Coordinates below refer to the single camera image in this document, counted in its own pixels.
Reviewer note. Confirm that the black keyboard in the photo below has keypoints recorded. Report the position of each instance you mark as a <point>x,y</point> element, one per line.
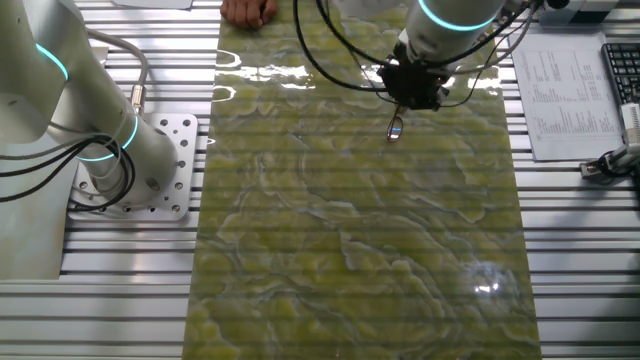
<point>625,70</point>

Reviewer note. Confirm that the printed table paper sheet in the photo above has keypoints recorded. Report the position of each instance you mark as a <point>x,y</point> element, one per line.
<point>565,100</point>

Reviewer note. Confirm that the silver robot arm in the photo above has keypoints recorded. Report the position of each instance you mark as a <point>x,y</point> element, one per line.
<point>100,110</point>

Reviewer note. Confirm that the green marble pattern mat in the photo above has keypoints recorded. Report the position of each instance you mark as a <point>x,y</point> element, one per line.
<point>325,225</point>

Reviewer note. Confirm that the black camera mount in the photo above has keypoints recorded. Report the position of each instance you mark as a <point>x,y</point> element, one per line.
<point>607,162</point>

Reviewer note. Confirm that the small grey camera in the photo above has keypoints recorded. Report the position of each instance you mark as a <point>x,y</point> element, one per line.
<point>631,125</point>

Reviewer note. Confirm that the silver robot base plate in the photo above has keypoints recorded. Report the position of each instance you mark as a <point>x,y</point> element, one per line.
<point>182,165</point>

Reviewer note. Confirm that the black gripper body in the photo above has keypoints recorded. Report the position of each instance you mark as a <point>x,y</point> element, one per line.
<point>412,87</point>

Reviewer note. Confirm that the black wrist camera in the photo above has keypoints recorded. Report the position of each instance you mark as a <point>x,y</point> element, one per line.
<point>556,3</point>

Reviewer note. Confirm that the red frame glasses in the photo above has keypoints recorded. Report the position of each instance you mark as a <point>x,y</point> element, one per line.
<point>395,131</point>

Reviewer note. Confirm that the person's hand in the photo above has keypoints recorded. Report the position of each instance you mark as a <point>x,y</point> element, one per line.
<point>247,12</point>

